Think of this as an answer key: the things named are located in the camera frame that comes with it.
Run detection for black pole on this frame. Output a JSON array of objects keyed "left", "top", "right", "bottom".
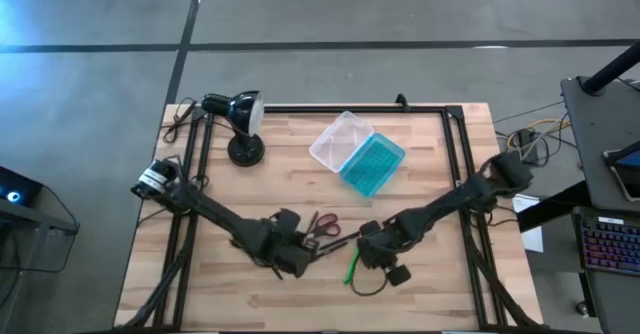
[{"left": 582, "top": 41, "right": 640, "bottom": 96}]

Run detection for black aluminium table frame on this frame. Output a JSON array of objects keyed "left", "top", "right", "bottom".
[{"left": 149, "top": 103, "right": 506, "bottom": 333}]

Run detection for clear box with blue lid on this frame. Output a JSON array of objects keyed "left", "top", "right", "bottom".
[{"left": 308, "top": 110, "right": 407, "bottom": 199}]

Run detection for black desk base bar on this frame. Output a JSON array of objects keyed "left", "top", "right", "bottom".
[{"left": 516, "top": 179, "right": 591, "bottom": 234}]

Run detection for black lamp cable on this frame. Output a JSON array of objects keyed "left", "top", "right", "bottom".
[{"left": 162, "top": 97, "right": 199, "bottom": 145}]

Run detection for black desk lamp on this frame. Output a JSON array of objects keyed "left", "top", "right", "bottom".
[{"left": 200, "top": 89, "right": 266, "bottom": 168}]

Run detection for red and black scissors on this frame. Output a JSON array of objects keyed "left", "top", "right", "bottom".
[{"left": 304, "top": 212, "right": 343, "bottom": 240}]

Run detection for black cable sleeve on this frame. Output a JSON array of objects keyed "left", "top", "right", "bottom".
[
  {"left": 467, "top": 243, "right": 544, "bottom": 331},
  {"left": 117, "top": 223, "right": 194, "bottom": 331}
]

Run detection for dark grey desk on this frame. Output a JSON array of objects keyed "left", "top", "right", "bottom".
[{"left": 572, "top": 206, "right": 640, "bottom": 334}]

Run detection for black power adapter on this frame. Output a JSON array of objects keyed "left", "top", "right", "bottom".
[{"left": 517, "top": 128, "right": 539, "bottom": 165}]

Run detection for tablet computer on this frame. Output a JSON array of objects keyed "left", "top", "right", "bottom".
[{"left": 602, "top": 141, "right": 640, "bottom": 203}]

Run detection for black device with blue light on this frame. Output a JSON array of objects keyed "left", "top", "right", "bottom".
[{"left": 0, "top": 166, "right": 44, "bottom": 208}]

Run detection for yellow and grey cable bundle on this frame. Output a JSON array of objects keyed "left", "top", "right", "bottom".
[{"left": 494, "top": 101, "right": 574, "bottom": 168}]

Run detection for white paper sheet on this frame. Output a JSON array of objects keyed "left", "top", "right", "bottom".
[{"left": 512, "top": 193, "right": 545, "bottom": 254}]

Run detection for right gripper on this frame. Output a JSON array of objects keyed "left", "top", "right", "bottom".
[{"left": 357, "top": 219, "right": 413, "bottom": 288}]

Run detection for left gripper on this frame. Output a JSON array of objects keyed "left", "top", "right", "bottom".
[{"left": 257, "top": 207, "right": 315, "bottom": 279}]

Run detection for green marker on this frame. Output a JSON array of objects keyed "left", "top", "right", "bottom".
[{"left": 343, "top": 247, "right": 361, "bottom": 285}]

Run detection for right wrist camera cable loop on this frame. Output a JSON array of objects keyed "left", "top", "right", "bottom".
[{"left": 348, "top": 271, "right": 390, "bottom": 298}]

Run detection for backlit computer keyboard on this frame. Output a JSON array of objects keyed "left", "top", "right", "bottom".
[{"left": 579, "top": 217, "right": 640, "bottom": 276}]

